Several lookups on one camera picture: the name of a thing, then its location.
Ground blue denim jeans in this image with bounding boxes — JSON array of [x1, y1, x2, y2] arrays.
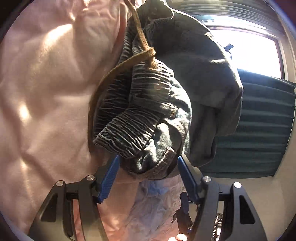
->
[[88, 1, 243, 180]]

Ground dark teal right curtain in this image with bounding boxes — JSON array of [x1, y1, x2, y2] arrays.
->
[[200, 69, 295, 178]]

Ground pastel pink bed duvet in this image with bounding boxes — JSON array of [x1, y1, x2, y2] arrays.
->
[[0, 0, 197, 241]]

